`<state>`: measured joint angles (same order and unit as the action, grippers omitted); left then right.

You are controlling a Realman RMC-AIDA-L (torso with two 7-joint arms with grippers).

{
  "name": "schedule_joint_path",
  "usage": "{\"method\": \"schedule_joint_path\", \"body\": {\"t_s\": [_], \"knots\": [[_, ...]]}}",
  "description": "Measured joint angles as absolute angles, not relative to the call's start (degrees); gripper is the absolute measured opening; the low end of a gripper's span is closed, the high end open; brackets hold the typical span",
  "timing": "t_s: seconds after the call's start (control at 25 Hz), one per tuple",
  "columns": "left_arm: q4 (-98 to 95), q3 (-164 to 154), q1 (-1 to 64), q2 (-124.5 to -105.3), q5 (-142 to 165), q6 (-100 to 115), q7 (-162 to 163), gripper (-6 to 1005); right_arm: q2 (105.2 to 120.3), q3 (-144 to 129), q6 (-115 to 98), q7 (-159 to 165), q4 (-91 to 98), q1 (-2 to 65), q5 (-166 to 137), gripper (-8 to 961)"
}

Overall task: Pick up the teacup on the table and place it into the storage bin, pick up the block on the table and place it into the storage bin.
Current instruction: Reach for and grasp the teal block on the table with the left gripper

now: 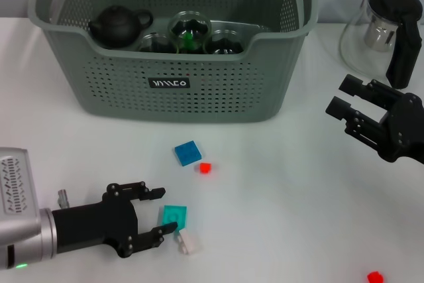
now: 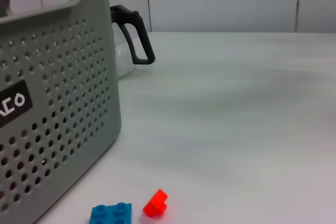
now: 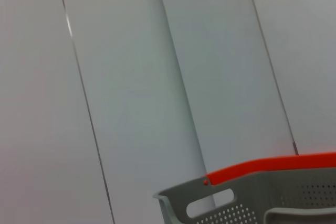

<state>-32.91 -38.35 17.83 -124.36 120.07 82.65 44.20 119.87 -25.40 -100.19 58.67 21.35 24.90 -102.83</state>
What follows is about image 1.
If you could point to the teal square toy plate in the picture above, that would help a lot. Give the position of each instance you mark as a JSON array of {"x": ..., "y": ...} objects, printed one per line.
[{"x": 174, "y": 215}]

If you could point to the grey perforated storage basket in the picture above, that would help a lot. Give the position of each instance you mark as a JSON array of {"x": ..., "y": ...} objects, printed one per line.
[{"x": 215, "y": 97}]

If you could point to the green toy brick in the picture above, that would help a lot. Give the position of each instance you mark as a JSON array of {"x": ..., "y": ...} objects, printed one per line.
[{"x": 189, "y": 39}]

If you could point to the blue toy brick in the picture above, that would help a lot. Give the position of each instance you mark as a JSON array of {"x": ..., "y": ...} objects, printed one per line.
[{"x": 188, "y": 153}]

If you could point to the glass teacup black base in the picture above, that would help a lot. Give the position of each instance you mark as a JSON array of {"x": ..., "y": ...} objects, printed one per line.
[
  {"x": 183, "y": 21},
  {"x": 155, "y": 44},
  {"x": 225, "y": 44}
]

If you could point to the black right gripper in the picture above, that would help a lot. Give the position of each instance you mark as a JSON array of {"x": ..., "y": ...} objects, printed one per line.
[{"x": 404, "y": 130}]

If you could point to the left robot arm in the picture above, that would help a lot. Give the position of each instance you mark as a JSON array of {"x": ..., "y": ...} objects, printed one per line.
[{"x": 33, "y": 236}]

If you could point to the small red toy brick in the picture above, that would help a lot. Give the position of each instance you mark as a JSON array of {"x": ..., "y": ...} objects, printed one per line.
[
  {"x": 205, "y": 168},
  {"x": 375, "y": 277}
]

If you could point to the black clay teapot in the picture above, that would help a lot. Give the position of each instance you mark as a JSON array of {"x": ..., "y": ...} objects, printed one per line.
[{"x": 116, "y": 26}]

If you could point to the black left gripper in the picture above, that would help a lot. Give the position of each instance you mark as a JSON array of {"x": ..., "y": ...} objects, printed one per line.
[{"x": 92, "y": 223}]

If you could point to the white studded toy brick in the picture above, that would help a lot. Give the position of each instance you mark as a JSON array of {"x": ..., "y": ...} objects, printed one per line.
[{"x": 189, "y": 243}]

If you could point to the silver left gripper stud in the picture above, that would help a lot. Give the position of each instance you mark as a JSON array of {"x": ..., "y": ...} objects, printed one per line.
[{"x": 63, "y": 197}]

